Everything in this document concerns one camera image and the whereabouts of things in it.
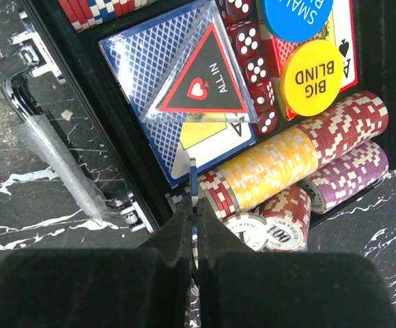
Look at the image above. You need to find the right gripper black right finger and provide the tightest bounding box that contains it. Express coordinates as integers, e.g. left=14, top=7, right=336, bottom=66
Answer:
left=197, top=198, right=396, bottom=327

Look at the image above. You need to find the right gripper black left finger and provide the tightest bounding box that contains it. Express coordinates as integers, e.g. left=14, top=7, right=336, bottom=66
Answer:
left=0, top=197, right=193, bottom=327

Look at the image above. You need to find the white poker chip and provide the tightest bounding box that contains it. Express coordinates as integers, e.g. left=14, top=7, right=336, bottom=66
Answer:
left=223, top=212, right=269, bottom=251

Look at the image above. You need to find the red die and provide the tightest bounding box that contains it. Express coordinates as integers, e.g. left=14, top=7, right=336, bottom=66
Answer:
left=249, top=79, right=275, bottom=113
left=255, top=108, right=279, bottom=135
left=226, top=20, right=260, bottom=58
left=216, top=0, right=251, bottom=24
left=241, top=55, right=268, bottom=85

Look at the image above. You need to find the triangular all-in marker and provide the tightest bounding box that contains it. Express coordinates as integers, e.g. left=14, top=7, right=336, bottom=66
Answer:
left=140, top=1, right=258, bottom=123

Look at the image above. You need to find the yellow big blind button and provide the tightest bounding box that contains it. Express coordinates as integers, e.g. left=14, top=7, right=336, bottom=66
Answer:
left=281, top=40, right=344, bottom=117

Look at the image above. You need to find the black poker set case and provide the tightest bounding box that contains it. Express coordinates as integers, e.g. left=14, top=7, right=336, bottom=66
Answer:
left=0, top=1, right=396, bottom=228

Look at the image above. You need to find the blue playing card deck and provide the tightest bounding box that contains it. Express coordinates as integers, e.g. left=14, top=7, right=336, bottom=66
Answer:
left=99, top=1, right=257, bottom=186

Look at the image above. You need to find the blue small blind button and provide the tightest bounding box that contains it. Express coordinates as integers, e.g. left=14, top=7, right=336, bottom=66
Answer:
left=259, top=0, right=334, bottom=43

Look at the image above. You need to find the red playing card deck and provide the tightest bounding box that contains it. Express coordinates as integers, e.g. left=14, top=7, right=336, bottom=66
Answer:
left=259, top=1, right=358, bottom=120

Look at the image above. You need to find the grey white chip stack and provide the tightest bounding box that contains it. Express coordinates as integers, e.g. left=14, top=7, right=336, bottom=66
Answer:
left=189, top=158, right=199, bottom=271

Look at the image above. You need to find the purple red chip column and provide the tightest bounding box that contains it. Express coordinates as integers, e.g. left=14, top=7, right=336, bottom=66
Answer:
left=258, top=141, right=388, bottom=251

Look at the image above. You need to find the red yellow chip column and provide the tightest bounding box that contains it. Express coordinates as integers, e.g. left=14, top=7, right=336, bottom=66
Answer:
left=199, top=90, right=389, bottom=219

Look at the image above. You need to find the red die in case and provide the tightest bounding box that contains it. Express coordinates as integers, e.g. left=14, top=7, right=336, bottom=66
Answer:
left=255, top=108, right=279, bottom=135

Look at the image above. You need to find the green blue chip column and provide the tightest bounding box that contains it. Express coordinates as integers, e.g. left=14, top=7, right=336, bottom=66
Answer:
left=58, top=0, right=155, bottom=32

